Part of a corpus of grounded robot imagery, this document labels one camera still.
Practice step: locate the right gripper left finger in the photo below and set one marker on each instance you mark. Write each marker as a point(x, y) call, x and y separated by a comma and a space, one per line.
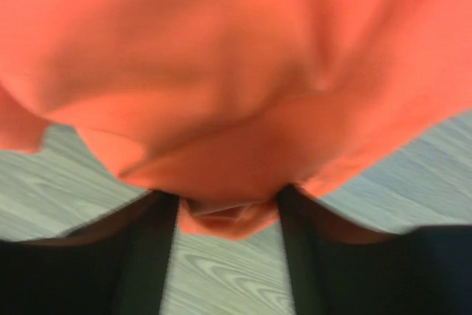
point(114, 265)

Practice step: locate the orange t shirt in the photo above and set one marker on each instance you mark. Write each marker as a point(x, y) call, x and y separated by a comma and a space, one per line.
point(224, 102)

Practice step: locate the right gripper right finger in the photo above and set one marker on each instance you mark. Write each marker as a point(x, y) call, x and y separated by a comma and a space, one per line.
point(337, 266)

